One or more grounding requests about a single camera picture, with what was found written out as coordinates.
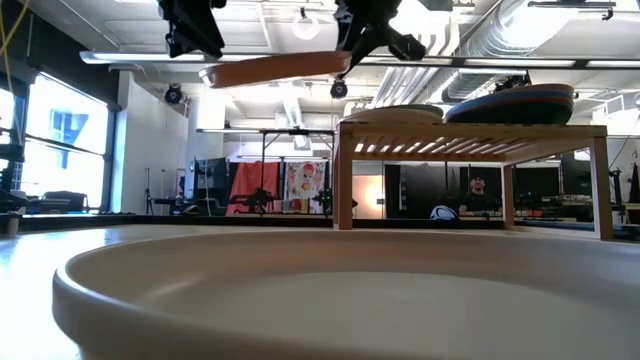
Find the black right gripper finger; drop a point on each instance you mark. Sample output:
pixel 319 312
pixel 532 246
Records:
pixel 367 52
pixel 357 40

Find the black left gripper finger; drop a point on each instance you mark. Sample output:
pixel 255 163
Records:
pixel 175 42
pixel 210 44

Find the terracotta orange plate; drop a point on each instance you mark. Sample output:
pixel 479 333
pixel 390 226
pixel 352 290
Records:
pixel 270 70

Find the sage green plate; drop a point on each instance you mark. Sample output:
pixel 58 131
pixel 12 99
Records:
pixel 425 107

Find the dark teal plate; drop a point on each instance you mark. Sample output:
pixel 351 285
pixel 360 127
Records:
pixel 510 115

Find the blue plate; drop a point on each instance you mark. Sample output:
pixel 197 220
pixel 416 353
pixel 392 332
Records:
pixel 545 95

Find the black background robot arm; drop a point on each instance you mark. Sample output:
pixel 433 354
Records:
pixel 256 200

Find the wooden slatted shelf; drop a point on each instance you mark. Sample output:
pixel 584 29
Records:
pixel 475 131

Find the black round ceiling lamp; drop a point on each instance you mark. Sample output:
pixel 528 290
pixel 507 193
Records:
pixel 173 94
pixel 338 89

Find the ceiling light bar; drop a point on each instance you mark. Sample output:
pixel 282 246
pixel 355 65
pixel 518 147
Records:
pixel 450 61

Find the red hanging cloth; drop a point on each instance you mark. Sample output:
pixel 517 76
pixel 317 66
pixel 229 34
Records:
pixel 250 177

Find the patterned hanging cloth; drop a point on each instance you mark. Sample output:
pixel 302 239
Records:
pixel 305 182

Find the black partition panel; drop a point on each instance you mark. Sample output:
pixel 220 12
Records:
pixel 425 185

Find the black ceiling fixture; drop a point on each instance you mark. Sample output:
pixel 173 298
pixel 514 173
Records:
pixel 512 82

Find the large window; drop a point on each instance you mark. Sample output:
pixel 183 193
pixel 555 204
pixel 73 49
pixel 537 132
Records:
pixel 65 150

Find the white and blue ball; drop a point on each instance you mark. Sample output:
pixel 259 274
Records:
pixel 442 214

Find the person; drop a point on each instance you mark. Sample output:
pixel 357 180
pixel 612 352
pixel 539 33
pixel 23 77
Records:
pixel 479 200

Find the dark bench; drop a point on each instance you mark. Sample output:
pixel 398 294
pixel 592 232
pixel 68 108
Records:
pixel 65 200

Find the black ceiling track light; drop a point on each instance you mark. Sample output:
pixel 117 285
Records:
pixel 570 4

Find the black equipment stand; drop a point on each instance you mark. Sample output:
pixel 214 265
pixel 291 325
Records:
pixel 7 200

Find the grey beige plate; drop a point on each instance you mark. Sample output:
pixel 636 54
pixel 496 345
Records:
pixel 350 310

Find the black background equipment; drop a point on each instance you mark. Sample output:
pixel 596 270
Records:
pixel 620 195

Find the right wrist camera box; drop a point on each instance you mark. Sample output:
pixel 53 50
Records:
pixel 409 48

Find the black metal stand frame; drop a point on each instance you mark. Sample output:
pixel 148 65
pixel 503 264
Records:
pixel 300 132

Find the silver air duct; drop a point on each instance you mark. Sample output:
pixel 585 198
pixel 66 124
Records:
pixel 505 30

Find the black aluminium table frame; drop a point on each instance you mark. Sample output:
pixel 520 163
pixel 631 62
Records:
pixel 200 221

